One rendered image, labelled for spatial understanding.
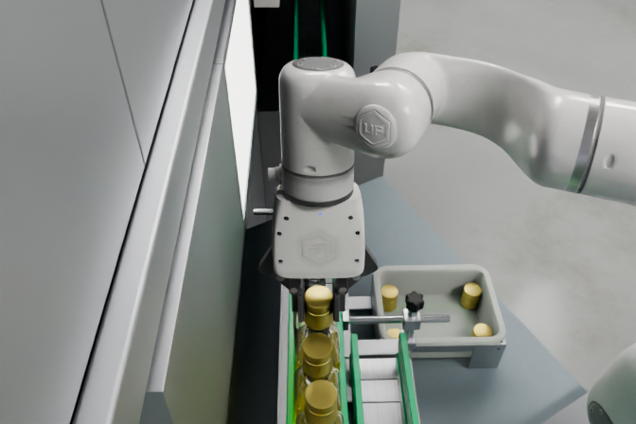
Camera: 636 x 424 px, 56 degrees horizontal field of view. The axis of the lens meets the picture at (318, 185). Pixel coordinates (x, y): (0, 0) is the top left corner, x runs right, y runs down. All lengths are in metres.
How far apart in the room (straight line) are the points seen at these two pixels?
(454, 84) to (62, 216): 0.39
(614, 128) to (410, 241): 0.88
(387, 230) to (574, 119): 0.89
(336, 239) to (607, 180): 0.27
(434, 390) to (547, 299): 1.22
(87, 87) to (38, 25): 0.07
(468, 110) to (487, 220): 1.90
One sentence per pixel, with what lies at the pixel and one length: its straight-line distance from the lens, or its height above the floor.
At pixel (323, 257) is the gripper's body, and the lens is 0.65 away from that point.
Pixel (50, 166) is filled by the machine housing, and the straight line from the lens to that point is 0.36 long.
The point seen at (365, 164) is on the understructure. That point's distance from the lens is 1.84.
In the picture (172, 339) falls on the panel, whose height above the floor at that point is 1.32.
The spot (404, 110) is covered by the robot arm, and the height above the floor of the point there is 1.45.
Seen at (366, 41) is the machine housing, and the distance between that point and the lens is 1.59.
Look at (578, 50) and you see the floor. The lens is 3.76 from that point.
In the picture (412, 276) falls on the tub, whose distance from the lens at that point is 1.19.
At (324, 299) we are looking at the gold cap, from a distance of 0.71.
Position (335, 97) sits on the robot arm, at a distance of 0.54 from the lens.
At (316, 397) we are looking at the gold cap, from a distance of 0.66.
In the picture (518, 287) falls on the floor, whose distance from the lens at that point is 2.31.
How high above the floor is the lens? 1.75
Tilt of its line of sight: 43 degrees down
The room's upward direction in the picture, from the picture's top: straight up
